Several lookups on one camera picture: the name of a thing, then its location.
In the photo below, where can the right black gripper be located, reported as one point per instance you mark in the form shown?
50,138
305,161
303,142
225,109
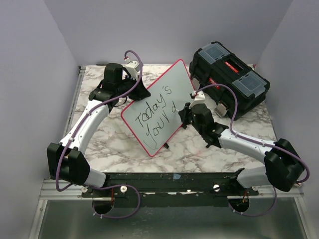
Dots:
184,113

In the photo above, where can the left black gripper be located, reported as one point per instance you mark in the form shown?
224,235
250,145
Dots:
141,91

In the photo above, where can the pink-framed whiteboard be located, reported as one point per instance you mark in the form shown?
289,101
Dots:
153,120

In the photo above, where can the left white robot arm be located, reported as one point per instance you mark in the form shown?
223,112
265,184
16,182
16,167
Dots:
66,159

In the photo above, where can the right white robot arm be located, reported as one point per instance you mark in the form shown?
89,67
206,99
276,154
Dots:
280,165

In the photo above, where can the black red toolbox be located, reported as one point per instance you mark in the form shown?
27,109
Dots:
215,64

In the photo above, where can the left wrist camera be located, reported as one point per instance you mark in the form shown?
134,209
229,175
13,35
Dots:
133,67

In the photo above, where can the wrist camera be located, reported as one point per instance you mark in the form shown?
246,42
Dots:
133,67
198,98

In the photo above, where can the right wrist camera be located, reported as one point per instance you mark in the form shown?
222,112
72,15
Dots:
198,98

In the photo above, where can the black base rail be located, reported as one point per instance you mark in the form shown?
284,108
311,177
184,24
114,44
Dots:
128,190

